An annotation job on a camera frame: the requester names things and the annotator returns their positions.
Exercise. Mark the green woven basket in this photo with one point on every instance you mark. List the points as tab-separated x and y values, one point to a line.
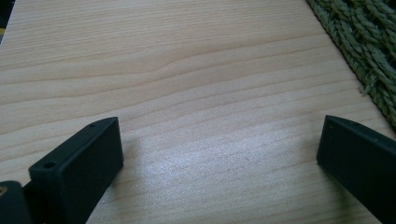
367	40

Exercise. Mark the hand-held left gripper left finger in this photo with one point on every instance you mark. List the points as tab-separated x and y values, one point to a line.
84	168

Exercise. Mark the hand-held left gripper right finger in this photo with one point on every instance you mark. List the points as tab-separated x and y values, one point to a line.
358	158

